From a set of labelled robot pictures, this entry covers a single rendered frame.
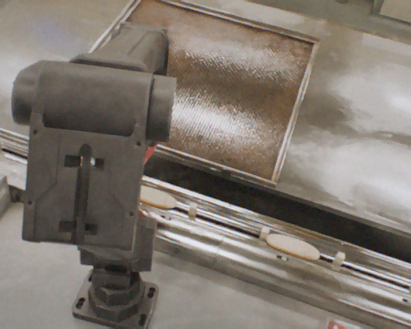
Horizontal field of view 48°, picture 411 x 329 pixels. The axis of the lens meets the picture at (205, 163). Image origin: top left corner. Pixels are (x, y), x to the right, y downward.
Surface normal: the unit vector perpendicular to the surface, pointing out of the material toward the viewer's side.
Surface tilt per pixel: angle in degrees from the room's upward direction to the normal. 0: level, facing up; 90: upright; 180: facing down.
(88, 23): 0
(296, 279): 0
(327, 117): 10
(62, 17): 0
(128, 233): 56
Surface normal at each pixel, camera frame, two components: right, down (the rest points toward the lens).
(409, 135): 0.08, -0.62
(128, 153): 0.06, 0.15
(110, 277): -0.02, 0.67
